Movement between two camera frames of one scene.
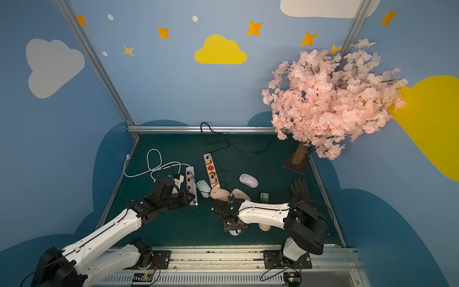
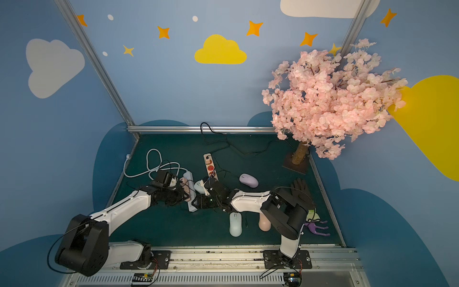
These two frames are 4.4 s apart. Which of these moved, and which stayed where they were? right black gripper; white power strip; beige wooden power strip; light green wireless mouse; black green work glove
Moved: white power strip; right black gripper
Stayed: light green wireless mouse; black green work glove; beige wooden power strip
